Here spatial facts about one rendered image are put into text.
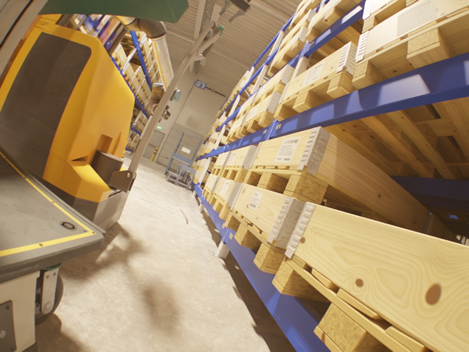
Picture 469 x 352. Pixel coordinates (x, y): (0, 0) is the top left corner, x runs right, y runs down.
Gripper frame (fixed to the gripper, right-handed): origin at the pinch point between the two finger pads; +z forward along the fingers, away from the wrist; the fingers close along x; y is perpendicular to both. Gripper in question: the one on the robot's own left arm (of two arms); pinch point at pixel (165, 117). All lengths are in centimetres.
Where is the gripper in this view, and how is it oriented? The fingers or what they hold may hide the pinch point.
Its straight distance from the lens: 148.8
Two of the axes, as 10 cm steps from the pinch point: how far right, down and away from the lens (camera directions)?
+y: -6.1, -3.1, -7.2
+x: 5.8, -8.1, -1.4
